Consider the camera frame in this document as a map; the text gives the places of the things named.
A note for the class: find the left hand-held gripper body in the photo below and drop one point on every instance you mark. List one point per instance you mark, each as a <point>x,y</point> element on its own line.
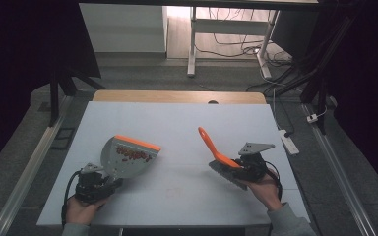
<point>92,188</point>

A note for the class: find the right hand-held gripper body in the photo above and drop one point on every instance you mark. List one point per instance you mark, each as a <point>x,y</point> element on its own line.
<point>251,164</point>

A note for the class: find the orange brush with grey bristles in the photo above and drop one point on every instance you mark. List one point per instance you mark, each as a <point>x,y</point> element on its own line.
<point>216,152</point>

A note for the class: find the grey dustpan with orange edge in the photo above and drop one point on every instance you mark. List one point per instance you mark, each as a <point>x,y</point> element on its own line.
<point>128,157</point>

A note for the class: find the pile of red beans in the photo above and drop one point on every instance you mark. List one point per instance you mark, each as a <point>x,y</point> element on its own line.
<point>134,154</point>

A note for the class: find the person's left hand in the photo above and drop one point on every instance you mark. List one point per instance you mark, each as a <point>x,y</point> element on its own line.
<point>80,211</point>

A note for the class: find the white power strip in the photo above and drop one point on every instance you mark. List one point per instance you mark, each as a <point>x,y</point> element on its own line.
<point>288,141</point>

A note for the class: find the black plug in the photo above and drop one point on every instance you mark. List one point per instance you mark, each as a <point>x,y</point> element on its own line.
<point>288,133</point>

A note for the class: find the white foam board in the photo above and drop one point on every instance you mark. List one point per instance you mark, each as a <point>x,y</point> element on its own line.
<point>177,124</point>

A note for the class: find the small white adapter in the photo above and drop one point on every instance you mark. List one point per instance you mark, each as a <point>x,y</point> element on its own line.
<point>312,118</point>

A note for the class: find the wooden table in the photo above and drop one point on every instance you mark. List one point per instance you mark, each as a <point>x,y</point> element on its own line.
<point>177,96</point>

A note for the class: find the black metal stand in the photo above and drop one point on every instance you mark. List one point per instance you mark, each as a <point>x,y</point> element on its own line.
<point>54,98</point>
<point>321,65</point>

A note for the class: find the dark curtain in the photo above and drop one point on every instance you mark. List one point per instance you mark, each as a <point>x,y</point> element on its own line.
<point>370,82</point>
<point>19,59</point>

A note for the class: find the white cabinet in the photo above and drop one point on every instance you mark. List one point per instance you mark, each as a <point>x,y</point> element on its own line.
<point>124,28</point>

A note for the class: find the black floor frame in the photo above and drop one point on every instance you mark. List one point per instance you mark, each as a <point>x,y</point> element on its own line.
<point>63,138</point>

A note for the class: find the aluminium rail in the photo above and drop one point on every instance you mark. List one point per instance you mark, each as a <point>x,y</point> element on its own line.
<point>26,173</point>
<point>338,177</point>

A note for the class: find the white desk frame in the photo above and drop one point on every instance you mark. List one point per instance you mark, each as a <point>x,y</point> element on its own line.
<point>229,27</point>

